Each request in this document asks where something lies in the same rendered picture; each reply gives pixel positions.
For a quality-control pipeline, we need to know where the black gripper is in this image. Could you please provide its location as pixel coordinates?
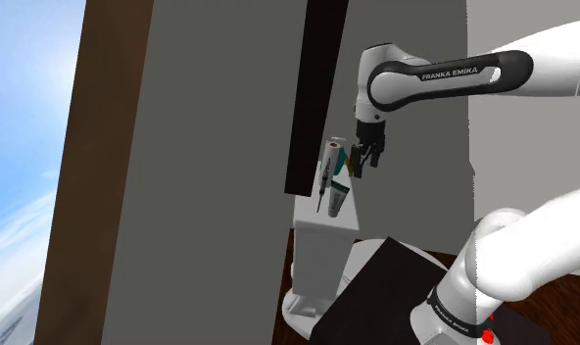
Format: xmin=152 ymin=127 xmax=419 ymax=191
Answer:
xmin=349 ymin=119 xmax=387 ymax=179

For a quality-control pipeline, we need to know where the dark robot stand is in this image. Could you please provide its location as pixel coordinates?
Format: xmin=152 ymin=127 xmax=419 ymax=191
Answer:
xmin=309 ymin=236 xmax=554 ymax=345

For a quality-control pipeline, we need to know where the white and green tube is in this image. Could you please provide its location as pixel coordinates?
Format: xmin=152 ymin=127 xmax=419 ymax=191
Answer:
xmin=326 ymin=179 xmax=352 ymax=219

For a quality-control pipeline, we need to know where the white paper roll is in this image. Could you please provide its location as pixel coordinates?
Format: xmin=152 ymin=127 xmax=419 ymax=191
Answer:
xmin=319 ymin=139 xmax=344 ymax=177

